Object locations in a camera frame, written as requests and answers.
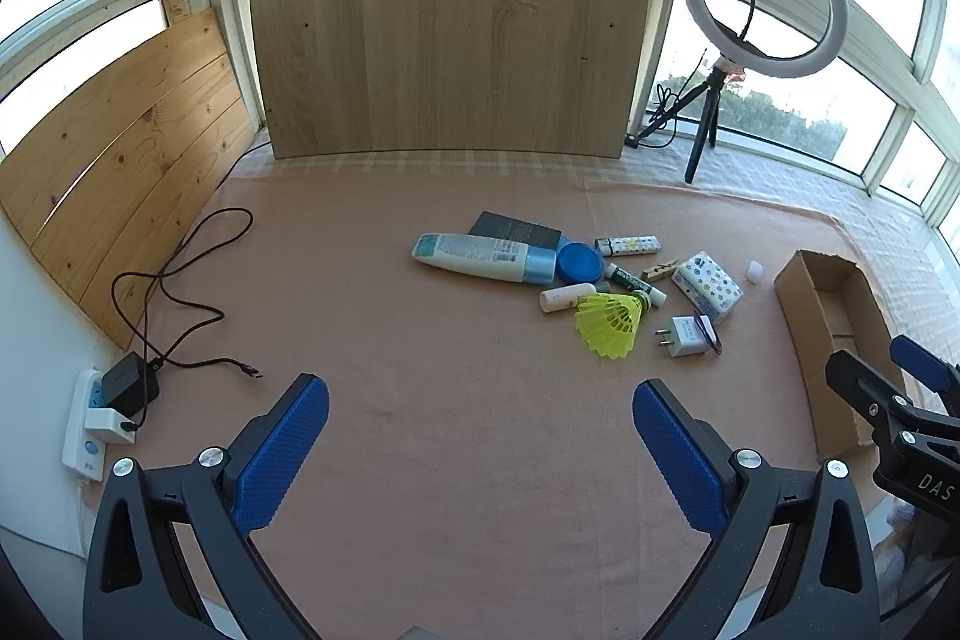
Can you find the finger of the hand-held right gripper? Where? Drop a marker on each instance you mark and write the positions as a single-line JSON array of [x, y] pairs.
[[922, 361], [862, 381]]

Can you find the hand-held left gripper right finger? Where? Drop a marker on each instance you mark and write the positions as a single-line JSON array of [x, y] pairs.
[[679, 452]]

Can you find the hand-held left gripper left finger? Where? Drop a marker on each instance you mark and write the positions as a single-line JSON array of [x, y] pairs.
[[285, 452]]

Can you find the cardboard box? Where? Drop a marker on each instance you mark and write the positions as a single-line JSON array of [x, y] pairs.
[[810, 340]]

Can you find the yellow plastic shuttlecock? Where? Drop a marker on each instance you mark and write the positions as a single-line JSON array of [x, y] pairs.
[[607, 325]]

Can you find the green lip balm stick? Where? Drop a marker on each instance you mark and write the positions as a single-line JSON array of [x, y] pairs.
[[626, 277]]

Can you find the wooden clothespin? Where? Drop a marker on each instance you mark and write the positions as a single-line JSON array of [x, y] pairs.
[[660, 270]]

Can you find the small white bottle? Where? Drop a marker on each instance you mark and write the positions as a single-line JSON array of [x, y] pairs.
[[566, 297]]

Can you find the patterned white lighter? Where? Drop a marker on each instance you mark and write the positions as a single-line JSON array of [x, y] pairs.
[[630, 245]]

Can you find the round blue lid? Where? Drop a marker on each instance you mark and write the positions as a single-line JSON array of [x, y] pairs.
[[579, 263]]

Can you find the dark box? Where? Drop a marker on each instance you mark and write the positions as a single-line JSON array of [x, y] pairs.
[[517, 229]]

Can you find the white lotion bottle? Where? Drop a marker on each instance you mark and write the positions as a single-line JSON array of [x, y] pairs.
[[480, 255]]

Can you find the dark red rubber band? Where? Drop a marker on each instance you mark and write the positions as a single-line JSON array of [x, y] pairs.
[[712, 338]]

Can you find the small white cap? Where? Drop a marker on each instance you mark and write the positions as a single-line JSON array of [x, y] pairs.
[[755, 272]]

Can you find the pink blanket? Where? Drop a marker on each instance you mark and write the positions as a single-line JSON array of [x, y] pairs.
[[450, 422]]

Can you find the patterned tissue pack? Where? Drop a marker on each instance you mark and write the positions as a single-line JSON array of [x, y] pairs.
[[709, 287]]

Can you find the black power adapter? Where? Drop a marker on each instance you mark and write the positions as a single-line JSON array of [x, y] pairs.
[[127, 381]]

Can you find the white plug adapter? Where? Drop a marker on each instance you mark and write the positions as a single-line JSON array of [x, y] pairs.
[[105, 422]]

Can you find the white power strip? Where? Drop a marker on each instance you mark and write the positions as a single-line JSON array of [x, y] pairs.
[[75, 430]]

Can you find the black tripod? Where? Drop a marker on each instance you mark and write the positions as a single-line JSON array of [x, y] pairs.
[[706, 123]]

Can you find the light oak wooden board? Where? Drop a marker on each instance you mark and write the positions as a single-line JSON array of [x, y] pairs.
[[450, 10]]

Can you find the white USB wall charger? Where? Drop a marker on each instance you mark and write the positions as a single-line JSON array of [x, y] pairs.
[[686, 336]]

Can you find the pine slat wall panel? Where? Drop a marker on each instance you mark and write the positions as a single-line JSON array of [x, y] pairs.
[[127, 160]]

